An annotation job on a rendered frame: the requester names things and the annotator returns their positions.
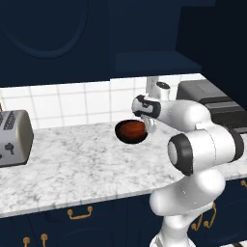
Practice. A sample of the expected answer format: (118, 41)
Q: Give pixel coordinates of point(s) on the navy open cabinet door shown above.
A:
(222, 41)

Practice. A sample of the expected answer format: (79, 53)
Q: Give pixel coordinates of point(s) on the gold cabinet knob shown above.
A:
(44, 238)
(26, 241)

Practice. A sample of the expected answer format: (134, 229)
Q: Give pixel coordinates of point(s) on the navy open wall cabinet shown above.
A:
(151, 35)

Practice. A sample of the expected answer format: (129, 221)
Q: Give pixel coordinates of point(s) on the white grey toaster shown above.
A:
(16, 138)

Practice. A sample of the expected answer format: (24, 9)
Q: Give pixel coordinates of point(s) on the navy base cabinets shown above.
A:
(106, 222)

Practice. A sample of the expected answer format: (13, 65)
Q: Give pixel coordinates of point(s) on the dark brown bowl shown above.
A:
(130, 130)

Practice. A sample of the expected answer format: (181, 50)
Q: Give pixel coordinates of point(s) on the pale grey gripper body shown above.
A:
(150, 124)

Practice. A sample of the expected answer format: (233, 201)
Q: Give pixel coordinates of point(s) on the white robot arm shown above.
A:
(196, 151)

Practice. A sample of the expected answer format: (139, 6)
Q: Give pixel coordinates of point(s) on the navy closed wall cabinet door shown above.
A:
(54, 38)

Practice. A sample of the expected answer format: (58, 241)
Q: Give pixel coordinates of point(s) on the dark grey hob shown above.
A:
(218, 104)

